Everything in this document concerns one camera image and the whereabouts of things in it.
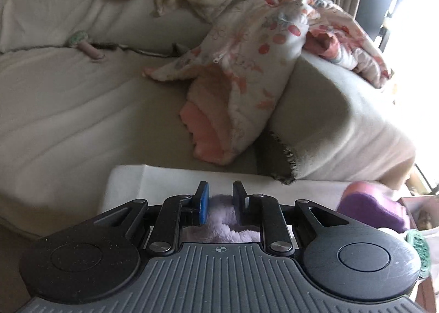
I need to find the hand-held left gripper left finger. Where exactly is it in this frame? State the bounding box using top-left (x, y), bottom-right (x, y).
top-left (92, 181), bottom-right (210, 257)

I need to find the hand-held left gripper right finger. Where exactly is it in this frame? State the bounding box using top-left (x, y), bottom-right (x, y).
top-left (232, 181), bottom-right (350, 258)

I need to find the light purple plush toy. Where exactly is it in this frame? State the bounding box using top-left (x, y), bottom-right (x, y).
top-left (182, 194), bottom-right (262, 243)

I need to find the pink cardboard box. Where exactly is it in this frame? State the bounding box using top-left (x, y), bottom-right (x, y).
top-left (399, 196), bottom-right (439, 231)

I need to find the purple and pink plush toy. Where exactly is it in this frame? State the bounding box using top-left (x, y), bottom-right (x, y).
top-left (336, 181), bottom-right (410, 233)

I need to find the grey fringed throw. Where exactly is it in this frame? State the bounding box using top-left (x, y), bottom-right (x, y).
top-left (257, 49), bottom-right (417, 185)

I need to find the floral printed blanket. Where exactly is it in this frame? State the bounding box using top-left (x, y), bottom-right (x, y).
top-left (142, 0), bottom-right (393, 166)

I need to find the beige sofa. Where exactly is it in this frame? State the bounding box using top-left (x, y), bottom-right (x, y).
top-left (0, 0), bottom-right (417, 241)

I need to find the green lidded jar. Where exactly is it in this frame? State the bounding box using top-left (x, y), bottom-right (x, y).
top-left (405, 229), bottom-right (431, 279)

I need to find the small pink green toy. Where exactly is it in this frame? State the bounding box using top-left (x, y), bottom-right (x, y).
top-left (67, 30), bottom-right (107, 62)

